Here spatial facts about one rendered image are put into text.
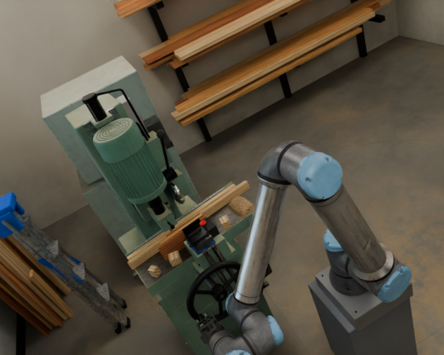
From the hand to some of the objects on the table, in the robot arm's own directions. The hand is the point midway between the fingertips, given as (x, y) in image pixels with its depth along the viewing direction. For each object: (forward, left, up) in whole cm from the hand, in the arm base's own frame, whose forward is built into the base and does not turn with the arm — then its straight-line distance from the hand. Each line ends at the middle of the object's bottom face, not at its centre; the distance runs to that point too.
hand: (204, 323), depth 160 cm
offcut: (0, -30, +8) cm, 31 cm away
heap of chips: (-37, -42, +8) cm, 56 cm away
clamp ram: (-13, -33, +9) cm, 37 cm away
